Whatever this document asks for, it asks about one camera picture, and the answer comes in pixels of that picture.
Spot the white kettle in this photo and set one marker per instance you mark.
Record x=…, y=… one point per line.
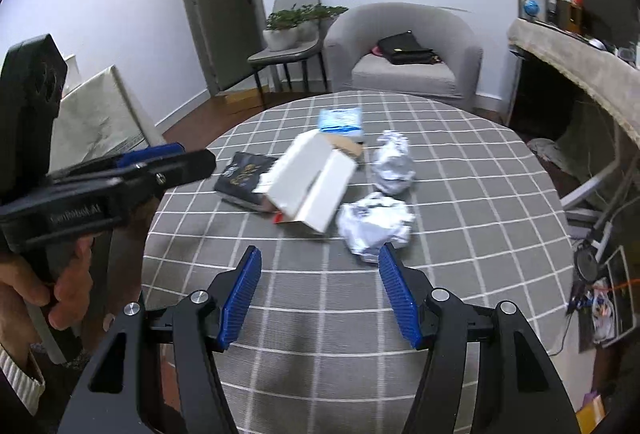
x=72, y=71

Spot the pink cloth item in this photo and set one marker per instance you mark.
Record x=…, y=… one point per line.
x=376, y=50

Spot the beige tablecloth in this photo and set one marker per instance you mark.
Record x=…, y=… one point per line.
x=100, y=114

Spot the black monitor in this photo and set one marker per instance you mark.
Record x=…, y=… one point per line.
x=607, y=11

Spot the grey checked tablecloth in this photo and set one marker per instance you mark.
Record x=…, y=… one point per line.
x=475, y=214

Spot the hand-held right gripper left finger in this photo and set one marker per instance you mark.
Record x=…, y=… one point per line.
x=242, y=299

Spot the potted plant in white pot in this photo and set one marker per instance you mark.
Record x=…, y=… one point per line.
x=320, y=16
x=280, y=34

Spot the grey door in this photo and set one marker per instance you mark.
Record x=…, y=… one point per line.
x=220, y=14

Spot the white cardboard box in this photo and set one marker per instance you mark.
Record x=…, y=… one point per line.
x=300, y=174

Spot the black printed packet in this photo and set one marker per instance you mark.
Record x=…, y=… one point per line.
x=240, y=174

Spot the person's left hand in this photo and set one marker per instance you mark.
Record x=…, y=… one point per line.
x=72, y=294

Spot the foil ball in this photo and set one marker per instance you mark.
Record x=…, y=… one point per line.
x=370, y=224
x=395, y=164

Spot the grey armchair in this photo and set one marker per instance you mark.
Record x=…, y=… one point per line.
x=400, y=79

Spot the person's left forearm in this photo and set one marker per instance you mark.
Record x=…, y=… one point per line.
x=20, y=379

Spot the dark brown box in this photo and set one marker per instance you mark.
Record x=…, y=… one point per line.
x=569, y=16

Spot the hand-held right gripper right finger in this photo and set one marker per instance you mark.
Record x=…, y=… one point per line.
x=400, y=299

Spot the small blue globe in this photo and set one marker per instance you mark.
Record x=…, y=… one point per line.
x=530, y=8

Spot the side table with fringed cloth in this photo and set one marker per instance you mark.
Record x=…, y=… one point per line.
x=565, y=56

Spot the blue tissue pack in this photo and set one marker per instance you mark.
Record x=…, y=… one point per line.
x=340, y=119

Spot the grey dining chair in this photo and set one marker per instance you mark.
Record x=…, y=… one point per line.
x=280, y=56

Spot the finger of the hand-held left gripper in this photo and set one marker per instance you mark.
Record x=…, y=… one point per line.
x=185, y=166
x=150, y=153

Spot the black bag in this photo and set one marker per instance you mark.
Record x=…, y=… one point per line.
x=405, y=46

